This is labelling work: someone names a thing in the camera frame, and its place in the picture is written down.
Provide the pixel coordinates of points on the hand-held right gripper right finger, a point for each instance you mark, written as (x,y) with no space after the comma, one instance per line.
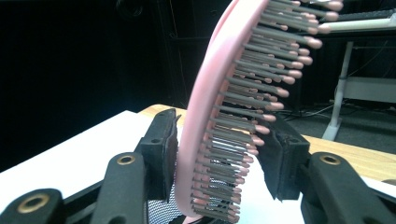
(289,161)

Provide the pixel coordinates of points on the black mesh pen holder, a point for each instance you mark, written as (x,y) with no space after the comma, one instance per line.
(158,211)

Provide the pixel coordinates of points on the pink hairbrush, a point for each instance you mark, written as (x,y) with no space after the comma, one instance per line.
(204,93)

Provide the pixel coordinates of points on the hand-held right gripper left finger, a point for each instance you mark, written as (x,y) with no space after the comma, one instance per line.
(155,155)

